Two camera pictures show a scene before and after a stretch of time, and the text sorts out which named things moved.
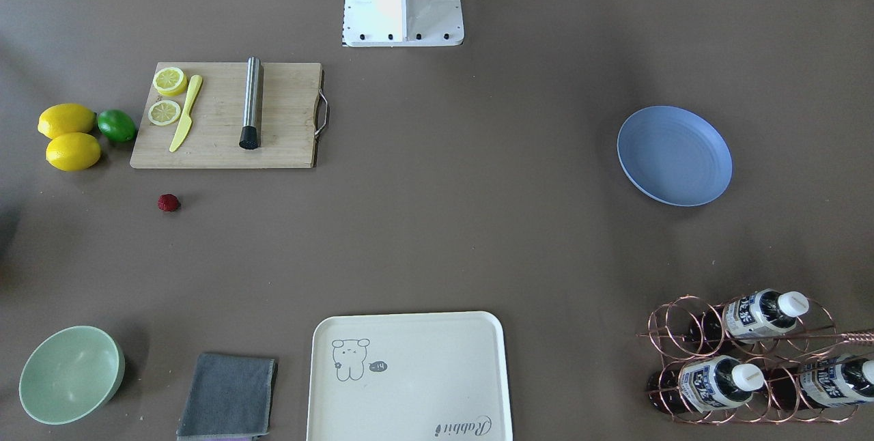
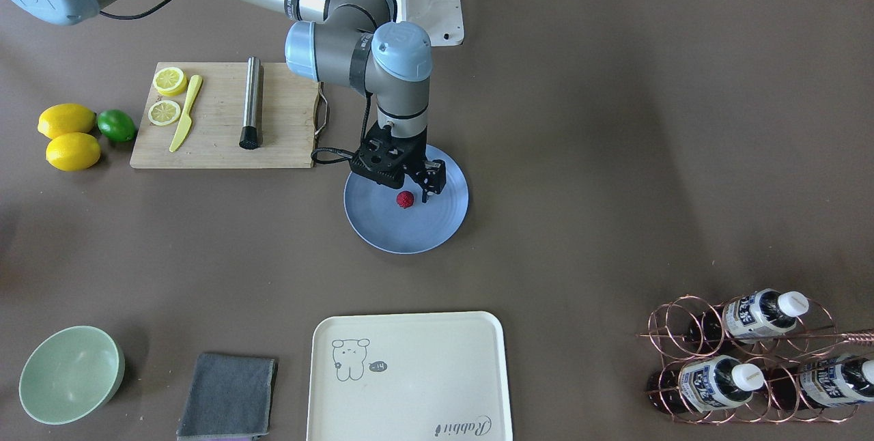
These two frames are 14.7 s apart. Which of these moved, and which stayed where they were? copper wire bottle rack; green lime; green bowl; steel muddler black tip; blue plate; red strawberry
Moved: blue plate; red strawberry
Stayed: steel muddler black tip; green lime; green bowl; copper wire bottle rack
